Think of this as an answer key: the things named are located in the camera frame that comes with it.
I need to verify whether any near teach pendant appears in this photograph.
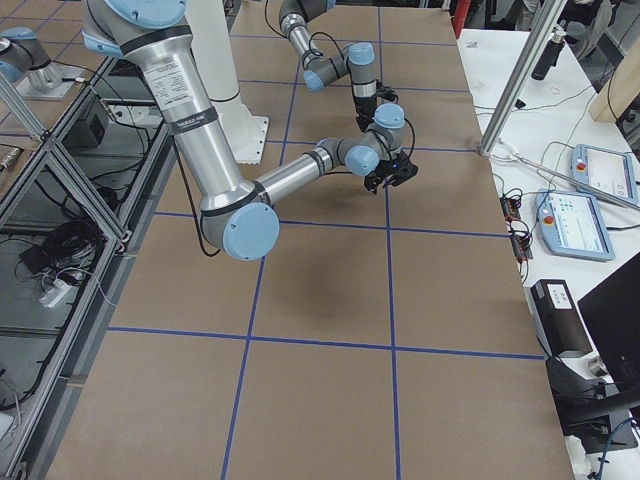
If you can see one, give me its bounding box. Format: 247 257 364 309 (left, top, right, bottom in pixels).
536 189 615 262

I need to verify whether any far teach pendant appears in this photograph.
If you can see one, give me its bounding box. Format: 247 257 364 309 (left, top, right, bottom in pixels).
571 144 639 205

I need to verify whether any small circuit board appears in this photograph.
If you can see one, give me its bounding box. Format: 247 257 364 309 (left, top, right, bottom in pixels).
500 191 533 264

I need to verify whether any black thermos bottle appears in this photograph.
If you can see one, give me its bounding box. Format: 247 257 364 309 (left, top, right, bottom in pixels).
531 27 566 81

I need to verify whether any white power strip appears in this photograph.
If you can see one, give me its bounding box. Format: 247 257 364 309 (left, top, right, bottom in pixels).
39 279 72 308

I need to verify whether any black box with label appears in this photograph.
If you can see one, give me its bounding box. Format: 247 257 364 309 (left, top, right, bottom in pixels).
530 279 593 358

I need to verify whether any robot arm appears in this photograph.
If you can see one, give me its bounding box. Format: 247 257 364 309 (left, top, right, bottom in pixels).
279 0 398 131
83 1 418 261

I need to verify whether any aluminium frame post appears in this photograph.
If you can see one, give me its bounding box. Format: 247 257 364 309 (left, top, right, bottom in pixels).
478 0 567 157

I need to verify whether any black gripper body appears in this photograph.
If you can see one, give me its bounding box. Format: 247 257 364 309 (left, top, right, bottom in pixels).
364 154 418 194
353 85 398 131

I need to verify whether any cable bundle on floor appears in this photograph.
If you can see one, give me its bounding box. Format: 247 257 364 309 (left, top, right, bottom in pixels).
14 219 109 291

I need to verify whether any teach pendant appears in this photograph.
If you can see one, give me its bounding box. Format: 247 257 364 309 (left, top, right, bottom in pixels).
536 189 615 262
571 144 639 205

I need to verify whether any black monitor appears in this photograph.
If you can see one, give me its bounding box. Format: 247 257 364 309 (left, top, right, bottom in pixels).
578 254 639 388

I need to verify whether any aluminium frame rack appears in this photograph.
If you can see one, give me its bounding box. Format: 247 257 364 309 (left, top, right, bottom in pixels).
1 60 175 479

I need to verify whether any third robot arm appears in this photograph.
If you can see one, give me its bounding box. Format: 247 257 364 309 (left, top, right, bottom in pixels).
1 27 87 101

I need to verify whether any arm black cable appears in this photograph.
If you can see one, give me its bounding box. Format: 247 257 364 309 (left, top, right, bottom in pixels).
319 117 417 176

